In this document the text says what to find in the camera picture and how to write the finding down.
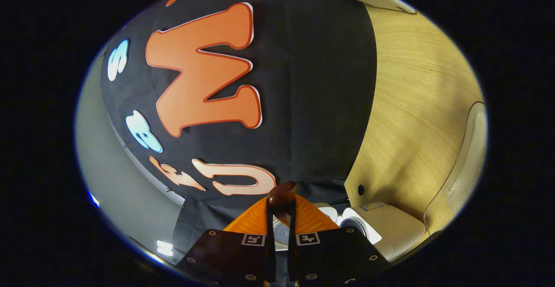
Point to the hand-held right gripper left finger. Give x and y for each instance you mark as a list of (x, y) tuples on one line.
[(225, 256)]

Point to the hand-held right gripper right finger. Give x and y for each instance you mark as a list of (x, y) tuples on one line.
[(338, 256)]

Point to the white rice cooker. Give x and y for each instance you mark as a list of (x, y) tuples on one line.
[(394, 228)]

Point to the brown wooden spoon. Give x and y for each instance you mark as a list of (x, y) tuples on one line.
[(282, 196)]

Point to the black backdrop cloth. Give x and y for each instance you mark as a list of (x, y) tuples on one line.
[(303, 105)]

